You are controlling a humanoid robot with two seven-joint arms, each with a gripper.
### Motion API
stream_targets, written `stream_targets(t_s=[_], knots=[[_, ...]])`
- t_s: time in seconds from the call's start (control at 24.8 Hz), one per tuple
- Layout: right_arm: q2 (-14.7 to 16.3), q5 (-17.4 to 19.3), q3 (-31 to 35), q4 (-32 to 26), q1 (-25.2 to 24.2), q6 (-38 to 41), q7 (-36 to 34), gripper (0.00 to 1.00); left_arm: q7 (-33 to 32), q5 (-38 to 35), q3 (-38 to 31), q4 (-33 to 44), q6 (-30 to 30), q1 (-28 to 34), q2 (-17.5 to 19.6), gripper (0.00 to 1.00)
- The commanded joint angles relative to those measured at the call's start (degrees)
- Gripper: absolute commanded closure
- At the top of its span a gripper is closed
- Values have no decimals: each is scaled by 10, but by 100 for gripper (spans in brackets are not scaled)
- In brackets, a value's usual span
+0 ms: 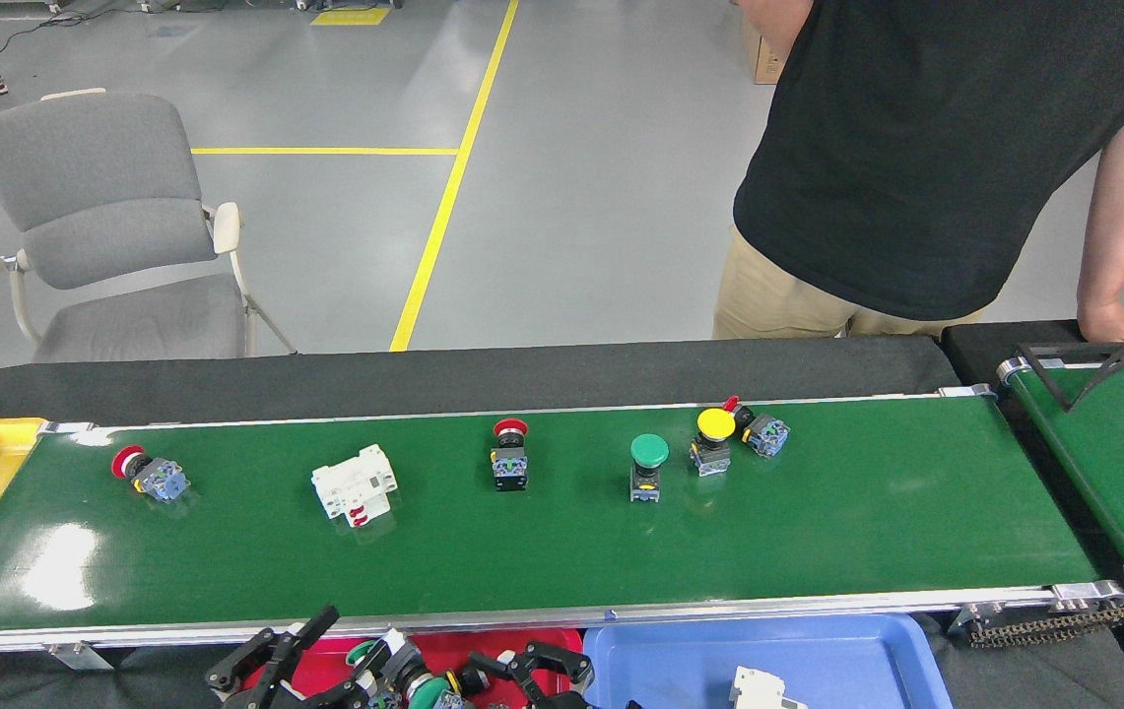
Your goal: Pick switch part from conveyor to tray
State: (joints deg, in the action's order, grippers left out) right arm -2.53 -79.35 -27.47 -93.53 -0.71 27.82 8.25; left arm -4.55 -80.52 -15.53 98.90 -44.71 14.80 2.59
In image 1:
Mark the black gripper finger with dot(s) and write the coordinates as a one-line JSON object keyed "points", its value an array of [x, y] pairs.
{"points": [[542, 670], [266, 660]]}

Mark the green mushroom push button switch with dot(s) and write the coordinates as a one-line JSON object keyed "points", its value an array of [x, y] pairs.
{"points": [[649, 450], [394, 658], [433, 692]]}

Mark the white circuit breaker red levers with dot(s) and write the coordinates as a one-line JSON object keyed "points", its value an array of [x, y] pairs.
{"points": [[355, 483], [759, 689]]}

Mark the red mushroom push button switch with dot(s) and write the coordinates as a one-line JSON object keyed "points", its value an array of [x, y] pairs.
{"points": [[510, 468], [766, 435], [163, 483]]}

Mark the yellow mushroom push button switch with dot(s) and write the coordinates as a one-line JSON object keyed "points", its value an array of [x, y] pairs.
{"points": [[716, 423]]}

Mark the person's right forearm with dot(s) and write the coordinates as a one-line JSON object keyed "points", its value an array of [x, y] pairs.
{"points": [[778, 25]]}

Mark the long green conveyor belt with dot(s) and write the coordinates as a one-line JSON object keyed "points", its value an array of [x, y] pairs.
{"points": [[818, 532]]}

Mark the short green conveyor belt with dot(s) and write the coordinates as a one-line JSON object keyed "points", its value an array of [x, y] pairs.
{"points": [[1123, 463]]}

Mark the red plastic bin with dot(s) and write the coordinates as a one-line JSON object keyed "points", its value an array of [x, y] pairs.
{"points": [[443, 645]]}

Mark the blue plastic bin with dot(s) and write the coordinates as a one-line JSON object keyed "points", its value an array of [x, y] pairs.
{"points": [[680, 660]]}

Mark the grey padded chair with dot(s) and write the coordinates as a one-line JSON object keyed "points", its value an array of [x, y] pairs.
{"points": [[89, 187]]}

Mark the person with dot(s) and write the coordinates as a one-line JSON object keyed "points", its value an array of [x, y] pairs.
{"points": [[916, 148]]}

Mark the brown cardboard box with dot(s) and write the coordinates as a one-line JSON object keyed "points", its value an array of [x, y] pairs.
{"points": [[763, 54]]}

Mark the black guide frame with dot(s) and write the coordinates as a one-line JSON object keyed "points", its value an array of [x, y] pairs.
{"points": [[1054, 348]]}

